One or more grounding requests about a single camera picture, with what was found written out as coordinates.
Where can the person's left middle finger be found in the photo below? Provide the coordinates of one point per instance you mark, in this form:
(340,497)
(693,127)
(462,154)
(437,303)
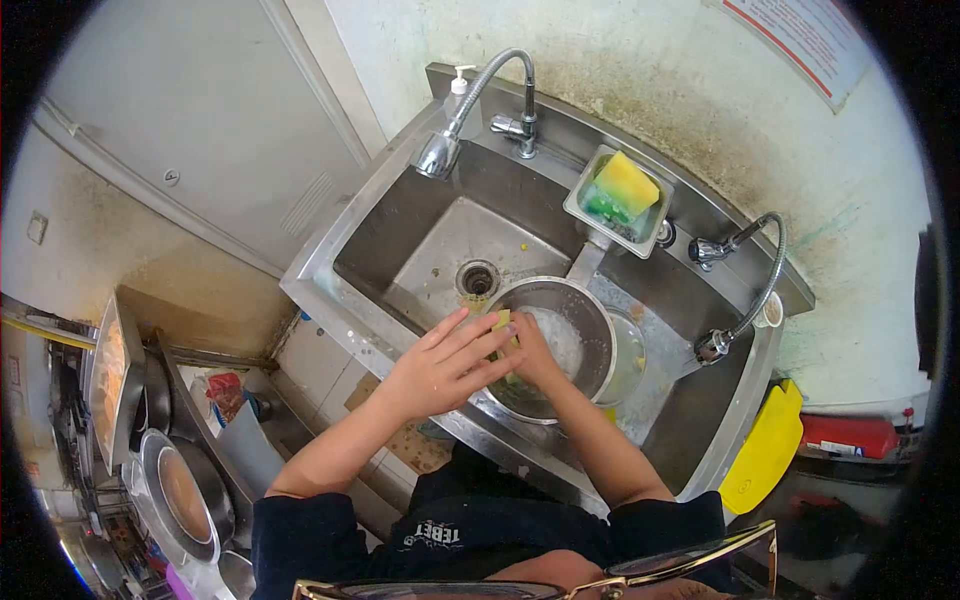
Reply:
(491,348)

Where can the rectangular steel baking tray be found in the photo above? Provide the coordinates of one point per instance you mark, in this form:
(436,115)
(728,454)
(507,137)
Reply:
(112,375)

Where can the brown cardboard sheet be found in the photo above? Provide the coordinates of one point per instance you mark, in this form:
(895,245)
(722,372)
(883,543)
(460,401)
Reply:
(405,442)

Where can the clear glass bowl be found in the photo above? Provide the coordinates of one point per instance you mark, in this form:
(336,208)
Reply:
(628,352)

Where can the person's right fingers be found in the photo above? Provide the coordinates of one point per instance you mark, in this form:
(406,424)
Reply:
(525,330)

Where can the yellow plastic cutting board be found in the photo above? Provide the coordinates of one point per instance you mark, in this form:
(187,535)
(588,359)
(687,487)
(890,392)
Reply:
(765,450)

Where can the white wall switch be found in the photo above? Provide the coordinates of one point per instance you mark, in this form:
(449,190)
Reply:
(36,227)

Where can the grey metal cabinet door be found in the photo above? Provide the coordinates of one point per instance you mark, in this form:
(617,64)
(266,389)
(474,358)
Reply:
(202,127)

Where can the small yellow green sponge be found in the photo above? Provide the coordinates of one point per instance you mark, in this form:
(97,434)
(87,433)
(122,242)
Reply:
(501,320)

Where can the person's left index finger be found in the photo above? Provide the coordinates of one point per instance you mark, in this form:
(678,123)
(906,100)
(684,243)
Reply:
(499,367)

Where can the rectangular steel sponge tray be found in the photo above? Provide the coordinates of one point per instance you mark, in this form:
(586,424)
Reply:
(581,202)

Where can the white pump soap bottle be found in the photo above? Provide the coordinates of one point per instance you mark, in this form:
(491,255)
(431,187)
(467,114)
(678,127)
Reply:
(460,86)

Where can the person's left ring finger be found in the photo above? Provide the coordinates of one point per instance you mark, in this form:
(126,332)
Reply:
(471,336)

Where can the round steel frying pan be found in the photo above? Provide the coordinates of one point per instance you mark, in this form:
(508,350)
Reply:
(184,495)

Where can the red rectangular box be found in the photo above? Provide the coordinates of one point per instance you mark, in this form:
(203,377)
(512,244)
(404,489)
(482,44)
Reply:
(847,435)

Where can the round steel bowl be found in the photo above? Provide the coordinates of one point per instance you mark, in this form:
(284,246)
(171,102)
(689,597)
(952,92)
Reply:
(577,330)

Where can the white wall notice red border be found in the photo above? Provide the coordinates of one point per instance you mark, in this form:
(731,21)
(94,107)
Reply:
(802,41)

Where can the small white cup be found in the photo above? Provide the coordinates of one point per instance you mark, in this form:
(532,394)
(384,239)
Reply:
(770,310)

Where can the large yellow green sponge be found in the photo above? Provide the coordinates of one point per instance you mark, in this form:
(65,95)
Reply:
(628,184)

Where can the stainless steel double sink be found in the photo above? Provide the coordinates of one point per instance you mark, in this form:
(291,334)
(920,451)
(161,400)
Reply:
(420,240)

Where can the person's body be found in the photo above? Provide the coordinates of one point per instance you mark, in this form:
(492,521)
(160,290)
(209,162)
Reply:
(480,532)

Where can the round sink drain strainer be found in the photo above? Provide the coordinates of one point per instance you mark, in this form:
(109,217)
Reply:
(478,279)

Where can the red plastic bag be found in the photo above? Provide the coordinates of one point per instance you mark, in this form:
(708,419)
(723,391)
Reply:
(225,394)

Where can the person's left little finger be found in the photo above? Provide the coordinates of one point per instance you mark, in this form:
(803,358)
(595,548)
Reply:
(446,322)

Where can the person's left hand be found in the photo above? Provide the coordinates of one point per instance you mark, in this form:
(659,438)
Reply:
(431,375)

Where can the person's right hand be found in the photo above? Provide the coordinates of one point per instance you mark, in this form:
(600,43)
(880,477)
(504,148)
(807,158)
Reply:
(540,356)

